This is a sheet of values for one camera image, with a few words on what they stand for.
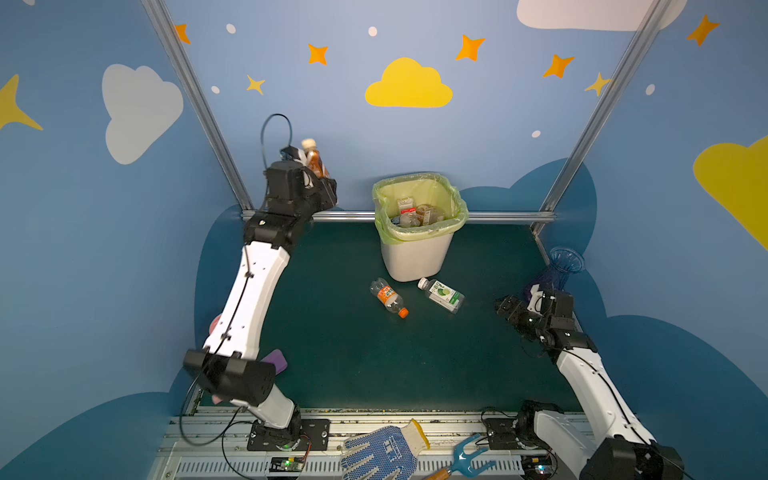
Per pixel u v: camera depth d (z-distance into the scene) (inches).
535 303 30.0
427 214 37.9
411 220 37.0
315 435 29.0
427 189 39.5
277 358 33.9
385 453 28.3
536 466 28.1
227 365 15.8
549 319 25.1
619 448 16.0
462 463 28.2
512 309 29.7
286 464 27.8
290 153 23.7
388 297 37.7
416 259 40.0
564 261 34.7
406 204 39.8
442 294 38.7
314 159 26.9
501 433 29.4
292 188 20.5
